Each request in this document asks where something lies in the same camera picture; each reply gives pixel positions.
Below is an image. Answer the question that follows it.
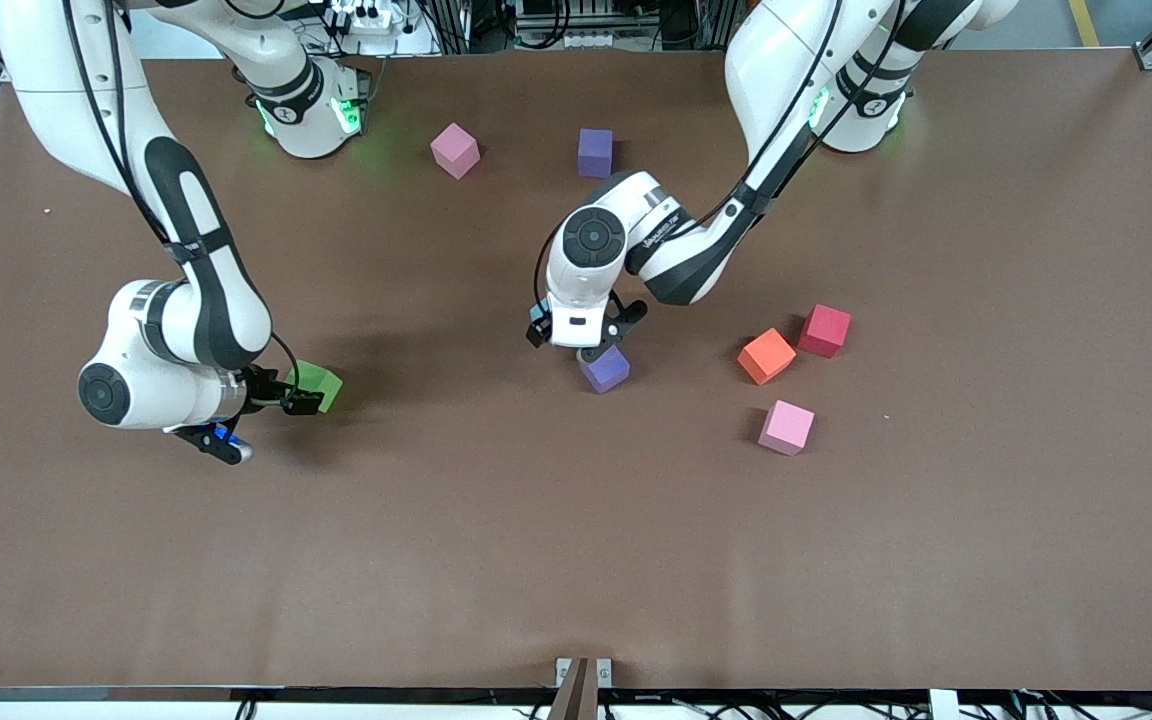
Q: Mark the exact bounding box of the green foam cube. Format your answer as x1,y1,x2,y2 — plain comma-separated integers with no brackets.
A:
286,360,344,414

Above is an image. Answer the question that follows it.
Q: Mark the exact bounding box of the purple foam cube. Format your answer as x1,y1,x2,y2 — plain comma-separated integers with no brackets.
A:
579,345,631,394
577,128,615,179

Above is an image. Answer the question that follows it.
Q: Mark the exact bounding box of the orange foam cube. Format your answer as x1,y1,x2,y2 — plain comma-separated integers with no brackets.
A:
737,327,798,386

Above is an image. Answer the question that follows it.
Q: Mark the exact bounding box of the pink foam cube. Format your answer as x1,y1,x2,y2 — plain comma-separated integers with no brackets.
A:
430,122,482,181
758,400,816,457

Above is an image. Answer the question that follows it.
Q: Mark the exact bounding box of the red foam cube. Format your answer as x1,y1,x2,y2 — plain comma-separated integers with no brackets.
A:
798,304,853,359

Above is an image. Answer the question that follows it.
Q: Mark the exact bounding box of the dark equipment rack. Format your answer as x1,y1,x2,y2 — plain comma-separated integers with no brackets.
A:
416,0,737,53

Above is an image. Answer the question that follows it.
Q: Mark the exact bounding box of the white power strip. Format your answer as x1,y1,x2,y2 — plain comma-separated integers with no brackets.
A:
328,0,407,31

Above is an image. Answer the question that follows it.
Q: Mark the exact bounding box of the brown support beam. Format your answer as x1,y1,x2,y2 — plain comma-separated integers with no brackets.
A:
548,657,599,720

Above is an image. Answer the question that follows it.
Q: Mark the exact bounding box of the grey metal bracket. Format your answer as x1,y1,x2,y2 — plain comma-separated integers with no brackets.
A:
556,657,613,689

